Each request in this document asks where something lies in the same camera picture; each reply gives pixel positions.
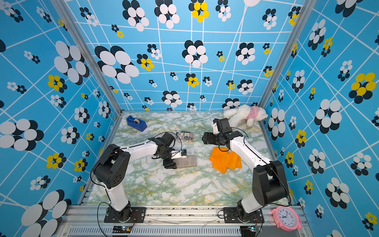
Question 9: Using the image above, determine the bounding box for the orange towel cloth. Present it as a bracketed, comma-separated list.
[210, 148, 242, 174]

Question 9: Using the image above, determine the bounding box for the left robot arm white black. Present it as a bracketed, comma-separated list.
[92, 132, 180, 212]

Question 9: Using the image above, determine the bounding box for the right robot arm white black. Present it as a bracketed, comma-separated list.
[202, 118, 290, 219]

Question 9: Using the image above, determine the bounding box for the newspaper print pouch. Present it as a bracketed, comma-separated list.
[175, 130, 194, 141]

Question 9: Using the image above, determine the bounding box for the blue tape dispenser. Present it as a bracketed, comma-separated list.
[126, 116, 147, 132]

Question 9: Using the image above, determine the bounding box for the white plush toy pink shirt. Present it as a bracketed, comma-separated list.
[223, 105, 268, 127]

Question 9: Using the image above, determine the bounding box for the pink alarm clock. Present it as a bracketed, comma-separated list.
[271, 206, 303, 232]

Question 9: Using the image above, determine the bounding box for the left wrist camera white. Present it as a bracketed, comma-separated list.
[171, 149, 187, 159]

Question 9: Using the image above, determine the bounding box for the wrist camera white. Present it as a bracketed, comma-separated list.
[171, 149, 187, 159]
[212, 118, 220, 134]

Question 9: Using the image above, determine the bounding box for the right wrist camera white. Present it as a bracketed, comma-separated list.
[212, 118, 220, 134]

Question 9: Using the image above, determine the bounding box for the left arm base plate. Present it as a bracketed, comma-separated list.
[104, 207, 147, 224]

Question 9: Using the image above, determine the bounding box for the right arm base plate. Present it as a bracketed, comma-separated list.
[223, 206, 265, 224]

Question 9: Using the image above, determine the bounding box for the aluminium frame rail front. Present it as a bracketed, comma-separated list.
[56, 205, 313, 237]

